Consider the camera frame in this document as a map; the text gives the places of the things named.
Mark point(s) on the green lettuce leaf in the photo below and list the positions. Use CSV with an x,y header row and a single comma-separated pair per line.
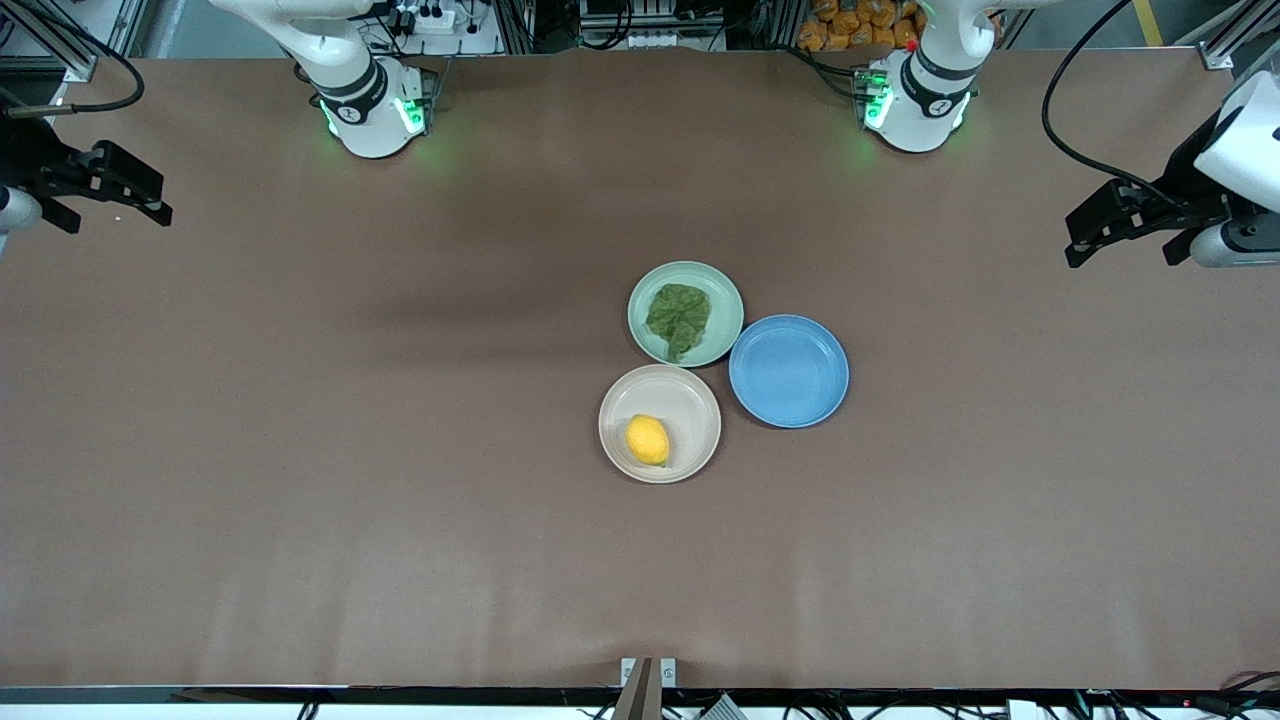
x,y
680,315

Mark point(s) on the aluminium frame profile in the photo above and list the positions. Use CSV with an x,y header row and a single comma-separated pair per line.
x,y
1216,56
78,66

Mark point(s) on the yellow lemon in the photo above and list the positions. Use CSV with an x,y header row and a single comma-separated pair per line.
x,y
648,440

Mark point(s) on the grey metal table bracket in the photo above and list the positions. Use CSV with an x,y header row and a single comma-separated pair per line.
x,y
630,672

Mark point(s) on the light green plate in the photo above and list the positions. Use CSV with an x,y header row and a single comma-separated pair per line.
x,y
725,320

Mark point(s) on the white power strip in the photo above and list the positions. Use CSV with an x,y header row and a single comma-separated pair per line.
x,y
425,18

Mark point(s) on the beige plate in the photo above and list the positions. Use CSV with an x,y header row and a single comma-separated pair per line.
x,y
680,400

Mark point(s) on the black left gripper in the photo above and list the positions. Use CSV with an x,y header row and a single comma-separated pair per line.
x,y
1194,167

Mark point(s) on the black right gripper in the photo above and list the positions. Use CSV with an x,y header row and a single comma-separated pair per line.
x,y
22,158

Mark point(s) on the blue plate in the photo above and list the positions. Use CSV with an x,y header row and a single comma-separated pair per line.
x,y
790,372

